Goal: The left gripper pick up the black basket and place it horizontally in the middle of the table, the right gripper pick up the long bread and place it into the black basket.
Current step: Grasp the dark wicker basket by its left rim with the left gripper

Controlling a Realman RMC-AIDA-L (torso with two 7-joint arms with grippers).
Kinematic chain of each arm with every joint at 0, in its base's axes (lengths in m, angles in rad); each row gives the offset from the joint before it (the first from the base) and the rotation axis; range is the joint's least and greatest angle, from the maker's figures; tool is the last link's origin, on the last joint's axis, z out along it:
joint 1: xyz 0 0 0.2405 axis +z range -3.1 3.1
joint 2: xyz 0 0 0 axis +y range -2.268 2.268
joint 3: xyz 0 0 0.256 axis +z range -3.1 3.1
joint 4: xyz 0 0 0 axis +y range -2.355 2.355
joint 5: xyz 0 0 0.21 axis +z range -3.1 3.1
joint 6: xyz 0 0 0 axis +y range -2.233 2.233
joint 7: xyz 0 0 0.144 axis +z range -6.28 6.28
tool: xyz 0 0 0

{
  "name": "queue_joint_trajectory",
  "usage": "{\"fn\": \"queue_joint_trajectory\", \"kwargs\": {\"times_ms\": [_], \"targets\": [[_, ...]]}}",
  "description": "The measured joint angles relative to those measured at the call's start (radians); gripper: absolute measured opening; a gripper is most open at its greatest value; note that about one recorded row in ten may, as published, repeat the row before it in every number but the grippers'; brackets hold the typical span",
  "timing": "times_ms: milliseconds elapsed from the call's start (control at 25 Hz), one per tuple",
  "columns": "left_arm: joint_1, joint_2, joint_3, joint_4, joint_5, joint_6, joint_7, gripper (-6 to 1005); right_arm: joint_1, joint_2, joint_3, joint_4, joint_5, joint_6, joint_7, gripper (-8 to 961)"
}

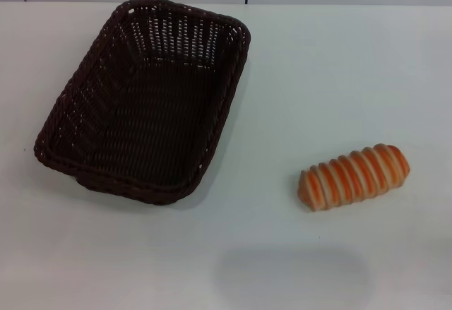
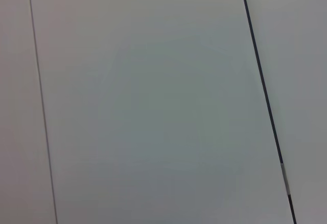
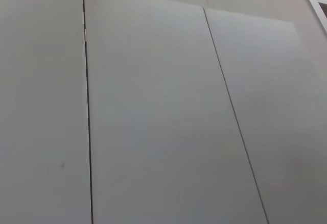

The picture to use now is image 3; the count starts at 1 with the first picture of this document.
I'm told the white window frame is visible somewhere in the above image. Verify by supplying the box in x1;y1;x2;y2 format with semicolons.
303;0;327;35

